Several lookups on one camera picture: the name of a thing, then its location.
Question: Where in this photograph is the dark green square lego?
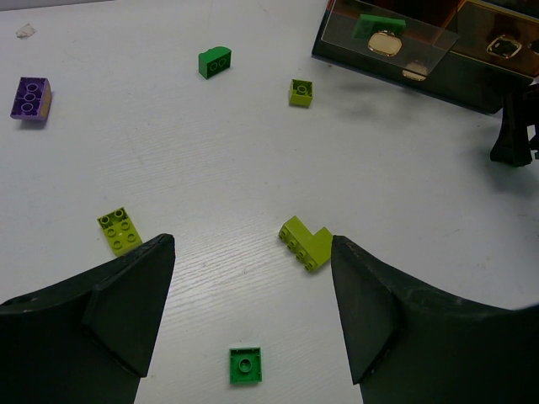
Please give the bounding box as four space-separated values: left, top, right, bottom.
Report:
229 347 262 385

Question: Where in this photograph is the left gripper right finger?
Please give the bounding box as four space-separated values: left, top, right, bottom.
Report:
331 236 538 403

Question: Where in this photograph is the lime small lego brick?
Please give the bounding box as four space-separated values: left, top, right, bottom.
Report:
288 79 313 108

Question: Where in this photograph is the green lego brick top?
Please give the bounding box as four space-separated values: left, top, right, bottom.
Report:
198 46 232 79

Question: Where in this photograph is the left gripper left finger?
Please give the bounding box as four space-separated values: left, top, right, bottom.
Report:
1 234 175 403

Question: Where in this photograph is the teal drawer cabinet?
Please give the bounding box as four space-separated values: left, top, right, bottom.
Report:
312 1 538 114

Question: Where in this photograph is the transparent drawer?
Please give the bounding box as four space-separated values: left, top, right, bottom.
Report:
322 0 458 81

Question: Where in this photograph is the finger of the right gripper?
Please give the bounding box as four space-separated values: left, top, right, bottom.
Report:
489 86 538 167

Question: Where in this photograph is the purple lego brick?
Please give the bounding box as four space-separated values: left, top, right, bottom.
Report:
10 77 52 123

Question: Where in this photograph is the lime rectangular lego brick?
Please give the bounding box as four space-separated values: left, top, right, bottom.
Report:
97 207 142 257

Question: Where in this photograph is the lime L-shaped lego brick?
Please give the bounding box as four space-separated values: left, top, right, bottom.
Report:
278 216 333 273

